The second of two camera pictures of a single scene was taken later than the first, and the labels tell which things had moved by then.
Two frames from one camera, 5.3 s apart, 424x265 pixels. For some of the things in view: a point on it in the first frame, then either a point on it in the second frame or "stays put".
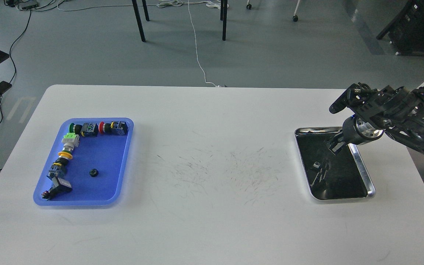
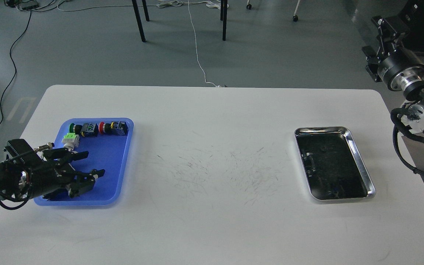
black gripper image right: [354, 131] -> [401, 69]
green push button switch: [87, 130] stays put
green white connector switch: [70, 140] stays put
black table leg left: [138, 18] stays put
